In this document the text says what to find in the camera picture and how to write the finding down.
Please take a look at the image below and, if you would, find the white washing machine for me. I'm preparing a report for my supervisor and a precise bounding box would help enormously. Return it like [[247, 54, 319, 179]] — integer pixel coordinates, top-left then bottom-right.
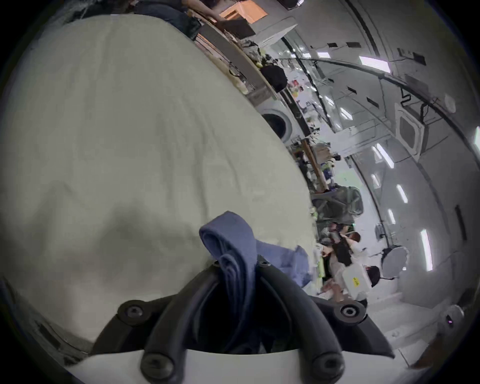
[[259, 98, 302, 145]]

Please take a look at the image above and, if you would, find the long cluttered table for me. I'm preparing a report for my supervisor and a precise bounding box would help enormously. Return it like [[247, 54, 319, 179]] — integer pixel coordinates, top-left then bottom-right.
[[195, 22, 340, 188]]

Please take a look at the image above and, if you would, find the dark blue shirt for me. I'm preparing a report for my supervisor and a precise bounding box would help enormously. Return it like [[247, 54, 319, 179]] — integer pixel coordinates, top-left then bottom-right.
[[193, 211, 314, 354]]

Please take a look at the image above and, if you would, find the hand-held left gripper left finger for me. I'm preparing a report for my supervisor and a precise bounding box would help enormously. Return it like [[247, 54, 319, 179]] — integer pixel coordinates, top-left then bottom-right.
[[90, 259, 223, 382]]

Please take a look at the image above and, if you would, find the group of people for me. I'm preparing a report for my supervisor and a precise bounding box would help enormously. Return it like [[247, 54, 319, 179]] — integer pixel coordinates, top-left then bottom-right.
[[319, 221, 381, 302]]

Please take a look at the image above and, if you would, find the round white studio lamp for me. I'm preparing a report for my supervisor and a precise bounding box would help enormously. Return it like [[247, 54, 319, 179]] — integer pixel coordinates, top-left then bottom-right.
[[377, 244, 410, 282]]

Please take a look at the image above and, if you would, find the bed with pale green sheet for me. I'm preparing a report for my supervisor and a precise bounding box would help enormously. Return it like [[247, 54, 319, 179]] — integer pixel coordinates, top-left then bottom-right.
[[0, 15, 319, 344]]

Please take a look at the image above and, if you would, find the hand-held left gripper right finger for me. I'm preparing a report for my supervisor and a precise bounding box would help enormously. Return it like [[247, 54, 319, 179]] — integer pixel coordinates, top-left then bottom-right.
[[253, 256, 395, 383]]

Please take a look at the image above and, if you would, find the grey office chair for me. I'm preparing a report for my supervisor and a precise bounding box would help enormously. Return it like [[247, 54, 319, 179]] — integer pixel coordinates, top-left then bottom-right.
[[310, 185, 364, 225]]

